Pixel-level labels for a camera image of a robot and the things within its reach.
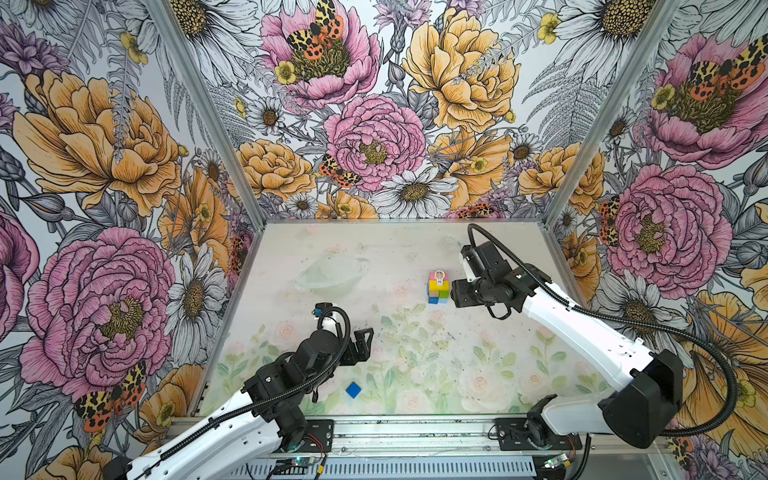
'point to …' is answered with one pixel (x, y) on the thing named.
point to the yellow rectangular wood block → (434, 286)
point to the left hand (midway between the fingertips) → (356, 342)
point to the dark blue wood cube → (433, 300)
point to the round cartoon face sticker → (439, 277)
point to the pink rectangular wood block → (432, 276)
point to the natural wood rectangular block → (434, 293)
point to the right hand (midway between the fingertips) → (463, 303)
